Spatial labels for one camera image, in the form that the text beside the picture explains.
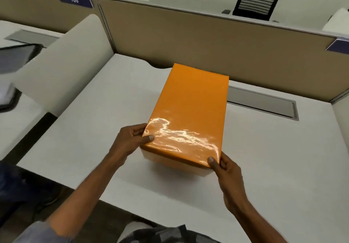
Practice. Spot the person's right hand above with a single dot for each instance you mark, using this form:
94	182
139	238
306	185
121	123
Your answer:
229	181

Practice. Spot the person's left hand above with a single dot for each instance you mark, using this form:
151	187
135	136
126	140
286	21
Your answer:
125	146

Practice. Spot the person's right thumb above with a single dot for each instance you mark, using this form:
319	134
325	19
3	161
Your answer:
213	163

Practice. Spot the person's left thumb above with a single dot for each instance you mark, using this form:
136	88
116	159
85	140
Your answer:
147	139

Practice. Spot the orange box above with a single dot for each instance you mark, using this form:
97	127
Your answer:
188	114

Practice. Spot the person's right forearm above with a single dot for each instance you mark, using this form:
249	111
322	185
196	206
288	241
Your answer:
257	223

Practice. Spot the person's left forearm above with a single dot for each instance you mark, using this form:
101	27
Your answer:
81	196

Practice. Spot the person's grey patterned shirt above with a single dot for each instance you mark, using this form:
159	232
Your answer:
109	234

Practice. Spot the beige desk partition panel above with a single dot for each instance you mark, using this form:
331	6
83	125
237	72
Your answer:
35	5
218	51

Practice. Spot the person's blue trousers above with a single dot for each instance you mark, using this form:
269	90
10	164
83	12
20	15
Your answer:
24	188

